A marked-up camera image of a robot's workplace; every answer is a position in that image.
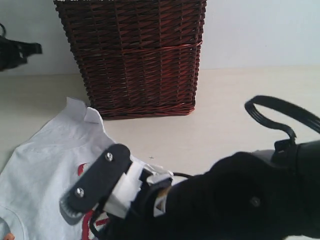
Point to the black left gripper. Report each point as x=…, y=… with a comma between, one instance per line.
x=12, y=53

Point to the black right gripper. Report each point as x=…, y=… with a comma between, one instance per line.
x=127, y=200

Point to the white t-shirt red lettering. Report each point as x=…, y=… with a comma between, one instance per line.
x=43, y=168

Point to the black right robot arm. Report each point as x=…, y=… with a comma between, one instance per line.
x=261, y=195

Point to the dark red wicker basket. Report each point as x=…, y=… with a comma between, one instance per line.
x=137, y=58

